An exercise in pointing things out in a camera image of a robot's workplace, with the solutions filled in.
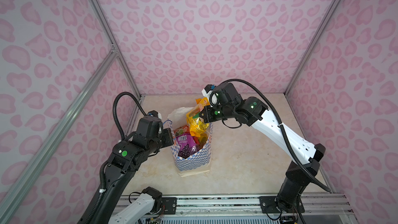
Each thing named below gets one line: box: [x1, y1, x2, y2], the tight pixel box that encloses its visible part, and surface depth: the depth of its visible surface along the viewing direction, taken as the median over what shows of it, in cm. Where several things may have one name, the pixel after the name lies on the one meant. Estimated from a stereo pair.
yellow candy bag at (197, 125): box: [186, 97, 210, 137], surface depth 69 cm
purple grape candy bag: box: [176, 133, 199, 159], surface depth 74 cm
